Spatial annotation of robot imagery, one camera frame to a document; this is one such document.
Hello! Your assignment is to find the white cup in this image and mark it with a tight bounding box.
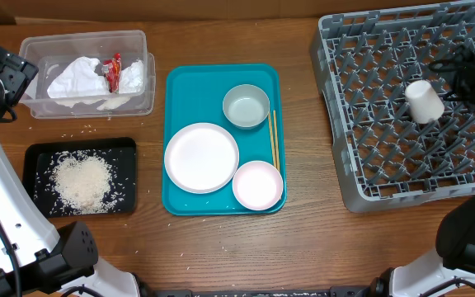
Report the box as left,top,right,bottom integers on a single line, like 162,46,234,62
405,80,444,125

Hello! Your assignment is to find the white napkin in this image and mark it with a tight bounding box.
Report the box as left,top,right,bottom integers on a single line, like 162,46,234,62
97,60,143,111
47,56,110,108

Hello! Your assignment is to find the red sauce packet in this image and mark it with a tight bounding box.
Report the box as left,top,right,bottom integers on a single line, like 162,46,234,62
101,53,122,93

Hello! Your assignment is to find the pile of white rice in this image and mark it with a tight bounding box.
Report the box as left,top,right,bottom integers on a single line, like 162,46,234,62
37,150,131,215

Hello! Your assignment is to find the large white plate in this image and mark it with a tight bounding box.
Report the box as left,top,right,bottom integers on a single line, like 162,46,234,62
164,123,239,194

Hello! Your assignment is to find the grey-green bowl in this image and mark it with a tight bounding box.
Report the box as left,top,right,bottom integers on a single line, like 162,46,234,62
223,84,270,130

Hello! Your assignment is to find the small pink bowl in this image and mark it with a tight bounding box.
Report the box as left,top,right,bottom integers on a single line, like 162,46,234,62
232,161,284,211

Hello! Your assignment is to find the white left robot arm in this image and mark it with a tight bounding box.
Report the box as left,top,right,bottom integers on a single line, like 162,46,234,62
0,47,153,296

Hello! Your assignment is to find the clear plastic waste bin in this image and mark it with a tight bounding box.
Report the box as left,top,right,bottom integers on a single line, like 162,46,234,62
20,30,156,119

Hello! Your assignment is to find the grey dishwasher rack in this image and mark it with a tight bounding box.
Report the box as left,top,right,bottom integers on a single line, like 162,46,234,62
311,1,475,212

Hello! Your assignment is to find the black food waste tray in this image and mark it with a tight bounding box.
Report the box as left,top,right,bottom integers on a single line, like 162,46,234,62
22,137,137,218

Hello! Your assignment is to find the white napkin in bin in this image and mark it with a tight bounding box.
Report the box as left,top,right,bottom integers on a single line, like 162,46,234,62
97,60,143,111

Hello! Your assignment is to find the teal serving tray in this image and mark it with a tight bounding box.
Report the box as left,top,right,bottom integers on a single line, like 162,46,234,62
162,64,286,216

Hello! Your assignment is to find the right wooden chopstick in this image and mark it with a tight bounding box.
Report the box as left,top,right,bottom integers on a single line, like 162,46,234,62
272,110,280,172

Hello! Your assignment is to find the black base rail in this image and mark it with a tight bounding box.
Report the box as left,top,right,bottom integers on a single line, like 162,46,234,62
154,285,369,297

